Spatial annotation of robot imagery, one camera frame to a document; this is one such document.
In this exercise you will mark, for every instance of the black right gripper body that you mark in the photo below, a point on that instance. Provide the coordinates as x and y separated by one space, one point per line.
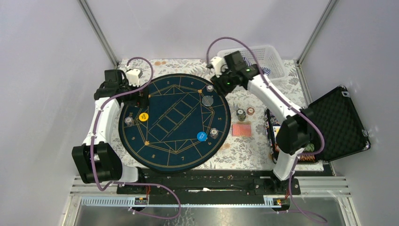
225 83

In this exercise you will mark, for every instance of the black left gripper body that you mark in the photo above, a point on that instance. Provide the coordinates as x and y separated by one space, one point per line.
134 99

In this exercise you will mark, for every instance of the grey chip stack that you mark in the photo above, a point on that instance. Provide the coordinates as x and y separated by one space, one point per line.
210 88
129 121
213 133

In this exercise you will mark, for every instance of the red 5 chip stack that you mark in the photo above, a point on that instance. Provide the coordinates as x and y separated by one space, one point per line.
250 111

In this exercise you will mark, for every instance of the green blue 50 chip stack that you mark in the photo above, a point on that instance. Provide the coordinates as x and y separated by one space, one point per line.
241 114

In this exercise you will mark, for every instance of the clear dealer button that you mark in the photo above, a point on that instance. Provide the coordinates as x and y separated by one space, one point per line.
207 100

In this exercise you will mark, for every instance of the yellow big blind button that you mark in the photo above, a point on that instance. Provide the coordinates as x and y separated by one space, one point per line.
143 117

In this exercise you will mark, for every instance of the blue small blind button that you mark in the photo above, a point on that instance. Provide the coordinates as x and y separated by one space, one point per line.
202 136

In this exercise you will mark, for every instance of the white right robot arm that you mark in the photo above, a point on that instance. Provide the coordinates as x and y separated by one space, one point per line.
296 126

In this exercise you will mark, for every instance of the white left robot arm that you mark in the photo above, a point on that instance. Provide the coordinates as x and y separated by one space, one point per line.
95 159

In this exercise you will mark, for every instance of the blue white striped cloth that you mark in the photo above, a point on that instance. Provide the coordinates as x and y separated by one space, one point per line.
265 70

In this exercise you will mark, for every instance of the white plastic basket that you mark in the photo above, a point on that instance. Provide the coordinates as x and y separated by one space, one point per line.
266 55

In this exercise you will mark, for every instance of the red playing card deck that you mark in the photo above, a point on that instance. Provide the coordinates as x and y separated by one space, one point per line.
241 130

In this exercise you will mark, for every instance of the card box in case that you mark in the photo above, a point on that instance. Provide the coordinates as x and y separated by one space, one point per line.
275 131

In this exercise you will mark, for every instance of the round dark blue poker mat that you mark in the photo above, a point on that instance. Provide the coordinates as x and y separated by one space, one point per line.
167 142

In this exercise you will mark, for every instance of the floral tablecloth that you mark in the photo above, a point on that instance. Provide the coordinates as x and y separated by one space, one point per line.
239 153

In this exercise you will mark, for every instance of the red chips in case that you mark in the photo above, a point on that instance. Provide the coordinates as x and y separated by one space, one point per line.
307 159

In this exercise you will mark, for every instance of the black aluminium poker case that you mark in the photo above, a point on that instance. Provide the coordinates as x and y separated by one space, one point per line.
336 117

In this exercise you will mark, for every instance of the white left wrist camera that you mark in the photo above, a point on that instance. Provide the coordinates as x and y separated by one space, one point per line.
133 77

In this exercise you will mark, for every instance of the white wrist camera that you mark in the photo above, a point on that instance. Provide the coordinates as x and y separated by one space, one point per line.
133 77
218 64

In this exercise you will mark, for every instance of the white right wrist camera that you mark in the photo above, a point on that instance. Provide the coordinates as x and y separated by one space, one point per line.
218 64

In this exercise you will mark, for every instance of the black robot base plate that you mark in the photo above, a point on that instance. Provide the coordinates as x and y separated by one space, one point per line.
208 187

